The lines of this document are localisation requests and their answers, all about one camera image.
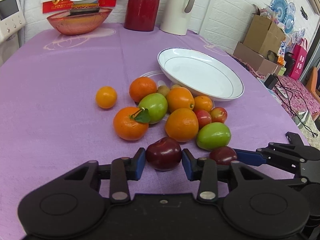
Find dark red plum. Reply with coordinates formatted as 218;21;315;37
209;146;238;165
145;137;182;171

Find green apple front right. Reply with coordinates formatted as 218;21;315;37
196;122;231;151

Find green apple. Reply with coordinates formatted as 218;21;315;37
138;93;168;124
196;122;231;151

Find orange with green leaf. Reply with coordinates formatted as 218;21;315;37
113;106;149;141

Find large orange front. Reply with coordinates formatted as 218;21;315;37
165;108;199;142

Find small red apple left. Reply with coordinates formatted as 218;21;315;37
194;109;212;129

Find small red apple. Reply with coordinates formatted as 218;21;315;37
194;109;212;129
210;107;228;124

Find small red apple right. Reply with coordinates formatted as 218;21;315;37
210;107;228;124

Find small orange by plate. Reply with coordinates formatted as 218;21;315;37
193;95;214;113

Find green apple centre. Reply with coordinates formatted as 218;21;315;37
138;93;168;124

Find small lone yellow orange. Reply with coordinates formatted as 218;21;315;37
95;86;117;109

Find oval orange middle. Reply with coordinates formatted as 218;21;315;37
166;87;195;113

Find orange at back left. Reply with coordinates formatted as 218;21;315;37
129;77;157;102

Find pink gift bag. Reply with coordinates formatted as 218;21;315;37
289;38;308;80

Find brown kiwi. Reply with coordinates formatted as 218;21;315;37
157;85;170;97

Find white plate with blue rim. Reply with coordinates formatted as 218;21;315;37
157;48;245;101

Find purple tablecloth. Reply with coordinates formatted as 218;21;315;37
1;23;299;239

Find cardboard boxes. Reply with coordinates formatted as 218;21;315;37
233;15;285;76

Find red glass bowl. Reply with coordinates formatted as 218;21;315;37
47;8;112;36

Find tall red thermos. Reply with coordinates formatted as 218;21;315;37
124;0;160;31

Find stacked dishes in bowl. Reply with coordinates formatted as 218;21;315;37
69;3;100;16

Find white thermos jug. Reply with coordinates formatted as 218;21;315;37
160;0;195;36

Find white water dispenser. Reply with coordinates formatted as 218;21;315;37
0;0;26;66

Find black power adapter cable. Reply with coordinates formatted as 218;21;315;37
263;73;320;138

